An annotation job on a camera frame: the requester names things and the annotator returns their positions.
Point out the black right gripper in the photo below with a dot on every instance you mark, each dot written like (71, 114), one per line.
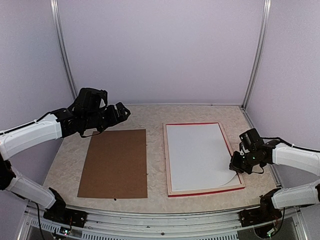
(234, 165)

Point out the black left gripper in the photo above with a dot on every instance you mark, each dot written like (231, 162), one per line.
(114, 118)

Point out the red forest photo print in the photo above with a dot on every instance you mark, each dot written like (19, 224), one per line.
(195, 155)

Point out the brown cardboard backing board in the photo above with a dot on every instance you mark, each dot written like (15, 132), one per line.
(115, 166)

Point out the light wood picture frame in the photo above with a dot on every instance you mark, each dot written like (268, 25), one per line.
(225, 140)

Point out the white photo mat board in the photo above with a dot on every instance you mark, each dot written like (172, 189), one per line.
(235, 181)

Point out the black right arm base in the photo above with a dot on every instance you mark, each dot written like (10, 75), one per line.
(264, 213)

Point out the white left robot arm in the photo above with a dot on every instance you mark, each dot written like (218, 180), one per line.
(54, 125)

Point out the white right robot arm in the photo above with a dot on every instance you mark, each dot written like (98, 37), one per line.
(279, 153)

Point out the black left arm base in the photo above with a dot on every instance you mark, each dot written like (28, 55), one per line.
(59, 213)

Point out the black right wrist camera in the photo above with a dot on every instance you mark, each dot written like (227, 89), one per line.
(251, 140)

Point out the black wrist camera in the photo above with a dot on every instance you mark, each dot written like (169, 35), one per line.
(251, 140)
(90, 100)

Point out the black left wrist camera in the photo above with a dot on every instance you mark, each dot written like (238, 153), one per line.
(90, 100)

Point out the aluminium front rail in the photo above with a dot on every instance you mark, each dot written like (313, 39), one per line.
(115, 225)

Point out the left aluminium corner post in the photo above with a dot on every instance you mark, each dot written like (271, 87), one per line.
(54, 5)

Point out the aluminium corner post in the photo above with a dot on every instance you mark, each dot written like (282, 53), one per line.
(258, 53)
(54, 5)

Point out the right aluminium corner post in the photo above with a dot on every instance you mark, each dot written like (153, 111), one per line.
(258, 53)

